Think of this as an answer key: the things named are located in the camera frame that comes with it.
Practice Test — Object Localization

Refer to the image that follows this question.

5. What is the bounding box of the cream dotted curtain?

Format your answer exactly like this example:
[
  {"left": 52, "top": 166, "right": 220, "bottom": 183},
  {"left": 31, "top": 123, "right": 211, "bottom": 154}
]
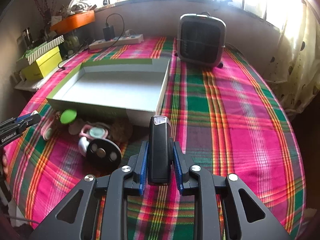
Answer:
[{"left": 263, "top": 0, "right": 319, "bottom": 119}]

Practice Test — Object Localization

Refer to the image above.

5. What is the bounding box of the grey portable fan heater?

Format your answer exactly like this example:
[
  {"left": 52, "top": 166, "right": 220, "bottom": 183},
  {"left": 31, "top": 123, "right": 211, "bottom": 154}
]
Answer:
[{"left": 177, "top": 12, "right": 226, "bottom": 68}]

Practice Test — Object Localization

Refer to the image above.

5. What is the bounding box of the black charger with cable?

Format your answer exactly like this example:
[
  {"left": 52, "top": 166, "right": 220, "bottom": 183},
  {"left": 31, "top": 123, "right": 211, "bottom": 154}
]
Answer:
[{"left": 103, "top": 13, "right": 125, "bottom": 45}]

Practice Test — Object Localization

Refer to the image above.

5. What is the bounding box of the brown walnut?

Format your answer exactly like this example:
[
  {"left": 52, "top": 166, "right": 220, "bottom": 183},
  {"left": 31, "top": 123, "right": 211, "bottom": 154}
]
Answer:
[{"left": 110, "top": 119, "right": 133, "bottom": 142}]

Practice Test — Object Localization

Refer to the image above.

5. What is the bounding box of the striped green white box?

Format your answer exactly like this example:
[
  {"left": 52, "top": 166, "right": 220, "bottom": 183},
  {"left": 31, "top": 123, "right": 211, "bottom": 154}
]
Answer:
[{"left": 16, "top": 35, "right": 65, "bottom": 66}]

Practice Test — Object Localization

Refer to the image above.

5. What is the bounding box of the shallow cardboard box tray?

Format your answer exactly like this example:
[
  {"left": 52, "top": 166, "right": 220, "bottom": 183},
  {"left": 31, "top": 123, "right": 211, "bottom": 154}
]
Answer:
[{"left": 47, "top": 58, "right": 170, "bottom": 127}]

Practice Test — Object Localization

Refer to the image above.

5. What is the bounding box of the plaid pink green blanket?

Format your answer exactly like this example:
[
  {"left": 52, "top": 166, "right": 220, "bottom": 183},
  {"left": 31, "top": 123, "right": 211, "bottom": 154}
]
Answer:
[{"left": 5, "top": 37, "right": 306, "bottom": 239}]

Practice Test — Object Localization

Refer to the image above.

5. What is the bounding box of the orange tray shelf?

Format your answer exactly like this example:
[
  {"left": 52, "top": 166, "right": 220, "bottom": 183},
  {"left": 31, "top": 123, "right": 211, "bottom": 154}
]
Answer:
[{"left": 50, "top": 10, "right": 95, "bottom": 35}]

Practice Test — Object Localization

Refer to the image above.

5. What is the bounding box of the green cap knob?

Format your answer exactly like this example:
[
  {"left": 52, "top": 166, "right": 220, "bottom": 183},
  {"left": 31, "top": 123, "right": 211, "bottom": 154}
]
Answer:
[{"left": 60, "top": 109, "right": 77, "bottom": 125}]

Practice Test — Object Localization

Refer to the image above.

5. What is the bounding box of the black rectangular device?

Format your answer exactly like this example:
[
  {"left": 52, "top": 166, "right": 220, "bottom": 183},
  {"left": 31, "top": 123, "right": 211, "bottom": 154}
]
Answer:
[{"left": 148, "top": 115, "right": 173, "bottom": 186}]

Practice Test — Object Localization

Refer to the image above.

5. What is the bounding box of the yellow box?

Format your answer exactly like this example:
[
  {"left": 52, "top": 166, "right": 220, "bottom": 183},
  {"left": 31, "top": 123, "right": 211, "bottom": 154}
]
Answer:
[{"left": 22, "top": 46, "right": 62, "bottom": 81}]

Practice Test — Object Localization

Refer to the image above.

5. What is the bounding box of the black round disc gadget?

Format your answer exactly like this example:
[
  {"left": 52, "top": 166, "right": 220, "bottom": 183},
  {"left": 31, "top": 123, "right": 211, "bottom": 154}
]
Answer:
[{"left": 86, "top": 139, "right": 122, "bottom": 172}]

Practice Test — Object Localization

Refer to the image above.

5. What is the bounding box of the pink clip with mint button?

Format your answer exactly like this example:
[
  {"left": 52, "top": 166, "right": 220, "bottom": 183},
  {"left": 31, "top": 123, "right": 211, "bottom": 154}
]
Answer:
[{"left": 79, "top": 125, "right": 108, "bottom": 142}]

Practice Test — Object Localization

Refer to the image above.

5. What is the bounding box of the white knob with screw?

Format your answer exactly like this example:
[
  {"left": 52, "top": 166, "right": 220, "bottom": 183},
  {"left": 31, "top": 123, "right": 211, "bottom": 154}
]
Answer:
[{"left": 78, "top": 137, "right": 89, "bottom": 157}]

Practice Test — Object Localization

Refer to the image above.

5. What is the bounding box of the white power strip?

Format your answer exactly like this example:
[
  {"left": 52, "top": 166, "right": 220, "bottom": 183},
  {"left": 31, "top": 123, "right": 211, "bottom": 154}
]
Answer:
[{"left": 89, "top": 34, "right": 144, "bottom": 50}]

